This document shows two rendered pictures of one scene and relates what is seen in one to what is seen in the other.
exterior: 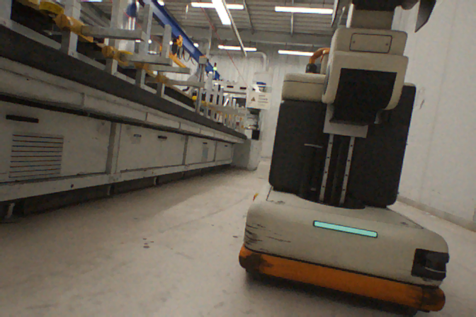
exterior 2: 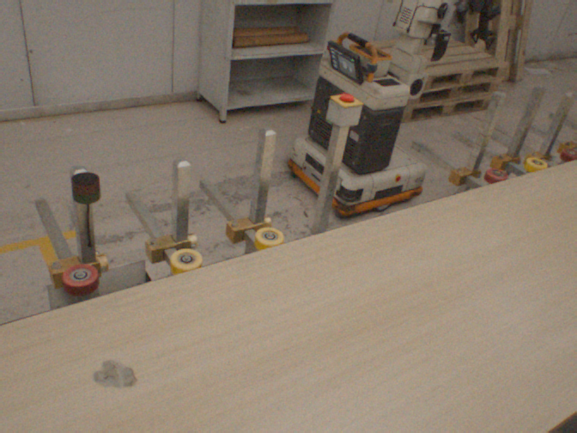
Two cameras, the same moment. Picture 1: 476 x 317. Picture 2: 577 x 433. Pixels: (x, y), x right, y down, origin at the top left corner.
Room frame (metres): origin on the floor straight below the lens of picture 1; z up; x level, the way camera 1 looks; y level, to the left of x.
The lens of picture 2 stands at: (3.70, 1.35, 1.81)
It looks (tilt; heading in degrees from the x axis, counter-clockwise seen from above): 34 degrees down; 221
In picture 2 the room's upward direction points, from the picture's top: 10 degrees clockwise
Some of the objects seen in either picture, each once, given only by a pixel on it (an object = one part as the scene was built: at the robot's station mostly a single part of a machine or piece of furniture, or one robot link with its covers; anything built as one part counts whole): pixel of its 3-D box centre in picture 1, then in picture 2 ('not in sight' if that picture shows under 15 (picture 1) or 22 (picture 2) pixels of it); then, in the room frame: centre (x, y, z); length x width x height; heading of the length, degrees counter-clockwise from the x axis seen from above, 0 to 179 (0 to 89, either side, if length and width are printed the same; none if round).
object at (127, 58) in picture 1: (129, 59); (524, 153); (1.31, 0.59, 0.80); 0.43 x 0.03 x 0.04; 80
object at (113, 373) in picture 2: not in sight; (114, 372); (3.39, 0.69, 0.91); 0.09 x 0.07 x 0.02; 107
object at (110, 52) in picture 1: (115, 56); (538, 158); (1.31, 0.65, 0.80); 0.14 x 0.06 x 0.05; 170
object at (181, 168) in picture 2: (213, 105); (179, 235); (3.01, 0.35, 0.87); 0.04 x 0.04 x 0.48; 80
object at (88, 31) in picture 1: (93, 32); (557, 142); (1.07, 0.63, 0.81); 0.43 x 0.03 x 0.04; 80
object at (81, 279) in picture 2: not in sight; (81, 290); (3.31, 0.39, 0.85); 0.08 x 0.08 x 0.11
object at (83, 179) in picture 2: not in sight; (88, 217); (3.26, 0.35, 1.03); 0.06 x 0.06 x 0.22; 80
